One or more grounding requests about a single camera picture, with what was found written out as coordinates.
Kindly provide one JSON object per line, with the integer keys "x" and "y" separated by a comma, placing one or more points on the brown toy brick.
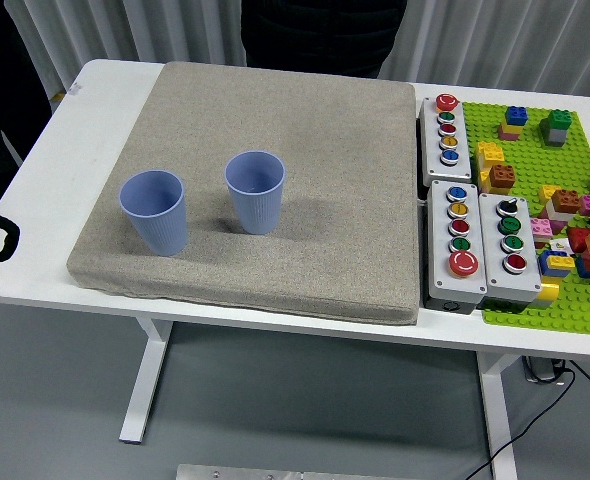
{"x": 501, "y": 179}

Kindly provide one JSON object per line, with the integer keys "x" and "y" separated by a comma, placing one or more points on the white pleated curtain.
{"x": 500, "y": 40}

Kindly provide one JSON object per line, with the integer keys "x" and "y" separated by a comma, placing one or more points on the yellow white brick stack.
{"x": 547, "y": 292}

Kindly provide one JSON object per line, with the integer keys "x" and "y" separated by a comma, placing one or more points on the grey-brown mat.
{"x": 300, "y": 175}

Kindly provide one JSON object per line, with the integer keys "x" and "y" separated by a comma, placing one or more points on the white table leg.
{"x": 145, "y": 380}
{"x": 497, "y": 400}

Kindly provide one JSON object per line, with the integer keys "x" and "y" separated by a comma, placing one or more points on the red toy brick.
{"x": 577, "y": 239}

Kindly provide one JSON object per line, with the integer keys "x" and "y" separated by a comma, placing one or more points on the yellow toy brick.
{"x": 546, "y": 194}

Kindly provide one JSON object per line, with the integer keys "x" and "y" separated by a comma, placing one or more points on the grey five-button box, small stop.
{"x": 437, "y": 165}

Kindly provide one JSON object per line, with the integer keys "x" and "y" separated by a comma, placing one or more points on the person in dark clothes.
{"x": 0, "y": 110}

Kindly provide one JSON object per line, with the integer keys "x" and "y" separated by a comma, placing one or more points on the blue toy brick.
{"x": 582, "y": 269}

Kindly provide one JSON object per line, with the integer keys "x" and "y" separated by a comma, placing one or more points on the green grey brick stack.
{"x": 555, "y": 127}

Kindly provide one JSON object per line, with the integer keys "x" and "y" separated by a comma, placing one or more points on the blue ribbed cup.
{"x": 255, "y": 210}
{"x": 160, "y": 225}

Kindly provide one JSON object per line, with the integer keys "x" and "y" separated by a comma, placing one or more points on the grey selector switch button box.
{"x": 492, "y": 280}

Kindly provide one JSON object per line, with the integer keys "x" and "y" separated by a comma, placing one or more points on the white printed tile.
{"x": 558, "y": 245}

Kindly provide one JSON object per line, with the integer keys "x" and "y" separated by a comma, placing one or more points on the blue yellow pink brick stack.
{"x": 514, "y": 117}

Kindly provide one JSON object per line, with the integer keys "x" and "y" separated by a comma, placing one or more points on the pink toy brick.
{"x": 540, "y": 227}

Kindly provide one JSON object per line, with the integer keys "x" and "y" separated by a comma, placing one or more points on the green brick baseplate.
{"x": 527, "y": 160}

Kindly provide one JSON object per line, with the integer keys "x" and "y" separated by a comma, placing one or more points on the brown white brick stack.
{"x": 565, "y": 202}

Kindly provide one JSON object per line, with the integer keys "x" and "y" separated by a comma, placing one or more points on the grey five-button box, large stop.
{"x": 440, "y": 280}

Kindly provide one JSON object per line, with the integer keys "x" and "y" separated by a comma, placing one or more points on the grey power box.
{"x": 542, "y": 371}

